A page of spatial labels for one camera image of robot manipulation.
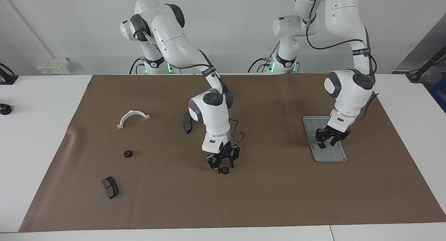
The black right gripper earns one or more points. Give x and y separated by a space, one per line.
223 153

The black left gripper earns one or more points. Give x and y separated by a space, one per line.
336 133

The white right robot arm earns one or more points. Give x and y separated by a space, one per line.
174 35

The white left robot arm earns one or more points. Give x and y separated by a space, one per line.
348 91

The silver metal tray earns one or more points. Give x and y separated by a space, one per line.
313 124

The brown paper table mat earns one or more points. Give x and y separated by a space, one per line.
226 199

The long dark grey brake pad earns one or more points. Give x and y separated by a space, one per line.
186 126

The black stand leg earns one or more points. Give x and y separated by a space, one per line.
423 68

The short dark grey brake pad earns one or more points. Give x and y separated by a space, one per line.
110 187

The blue crate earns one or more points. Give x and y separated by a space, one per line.
439 94

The small black round object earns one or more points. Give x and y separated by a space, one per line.
5 109

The black table clamp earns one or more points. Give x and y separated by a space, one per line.
7 78

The white curved plastic bracket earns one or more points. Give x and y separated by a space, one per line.
132 112

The white wall socket box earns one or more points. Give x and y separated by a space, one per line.
52 68

